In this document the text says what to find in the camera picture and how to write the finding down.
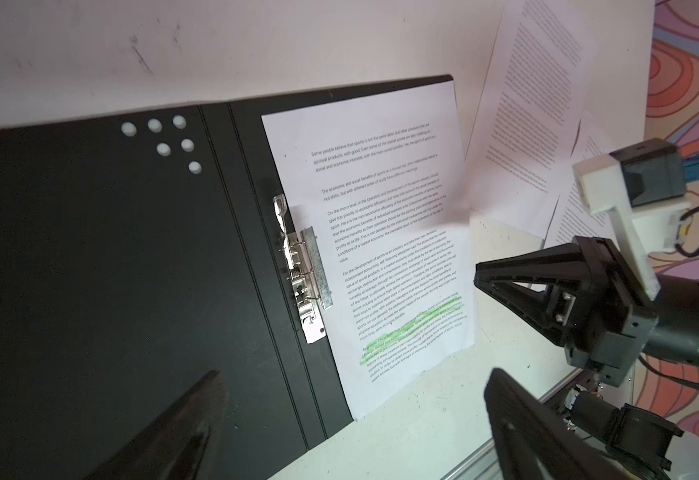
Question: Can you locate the highlighted printed paper sheet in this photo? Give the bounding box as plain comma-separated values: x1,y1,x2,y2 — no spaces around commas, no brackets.
262,80,477,420

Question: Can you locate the blue file folder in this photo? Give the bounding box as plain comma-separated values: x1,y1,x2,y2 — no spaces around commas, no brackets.
0,74,453,480

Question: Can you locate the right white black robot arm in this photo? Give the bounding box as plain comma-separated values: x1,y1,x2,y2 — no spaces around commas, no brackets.
475,236,699,386

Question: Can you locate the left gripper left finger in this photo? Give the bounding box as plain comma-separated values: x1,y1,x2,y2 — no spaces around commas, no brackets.
87,370,227,479

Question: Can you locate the metal folder clip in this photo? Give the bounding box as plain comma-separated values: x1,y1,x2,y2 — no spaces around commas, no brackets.
272,194,333,344

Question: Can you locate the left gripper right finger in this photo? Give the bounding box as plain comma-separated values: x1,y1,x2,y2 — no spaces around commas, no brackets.
485,368,625,480

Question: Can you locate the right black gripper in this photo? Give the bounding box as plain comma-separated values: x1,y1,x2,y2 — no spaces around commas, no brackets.
473,236,659,387

